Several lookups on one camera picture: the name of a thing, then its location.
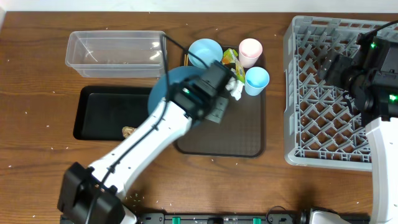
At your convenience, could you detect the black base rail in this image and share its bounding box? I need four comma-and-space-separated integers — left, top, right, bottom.
137, 213, 303, 224

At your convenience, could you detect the large blue plate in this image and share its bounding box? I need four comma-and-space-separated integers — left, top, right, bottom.
144, 66, 205, 130

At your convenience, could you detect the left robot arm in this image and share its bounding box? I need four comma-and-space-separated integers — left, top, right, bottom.
57, 61, 235, 223

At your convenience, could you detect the pink plastic cup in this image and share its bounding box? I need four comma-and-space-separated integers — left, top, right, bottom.
238, 38, 262, 68

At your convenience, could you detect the grey dishwasher rack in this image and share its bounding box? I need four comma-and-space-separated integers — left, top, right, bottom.
284, 16, 397, 171

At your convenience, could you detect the light blue plastic cup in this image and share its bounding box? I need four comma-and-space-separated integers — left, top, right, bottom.
244, 67, 270, 96

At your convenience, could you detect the small light blue bowl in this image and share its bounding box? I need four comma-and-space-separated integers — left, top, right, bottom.
188, 39, 223, 67

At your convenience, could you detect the black waste tray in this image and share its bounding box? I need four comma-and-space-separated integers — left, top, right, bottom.
73, 85, 151, 141

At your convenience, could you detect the clear plastic bin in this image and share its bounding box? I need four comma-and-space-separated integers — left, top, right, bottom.
65, 30, 167, 78

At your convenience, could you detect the wooden chopstick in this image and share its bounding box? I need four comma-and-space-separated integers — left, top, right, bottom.
183, 54, 188, 66

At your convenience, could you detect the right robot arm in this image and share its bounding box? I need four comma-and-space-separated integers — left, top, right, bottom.
318, 30, 397, 223

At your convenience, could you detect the crumpled white napkin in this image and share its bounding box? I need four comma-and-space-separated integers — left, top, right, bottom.
226, 78, 244, 101

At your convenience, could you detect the brown food scrap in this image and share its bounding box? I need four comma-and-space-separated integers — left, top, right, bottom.
122, 126, 136, 139

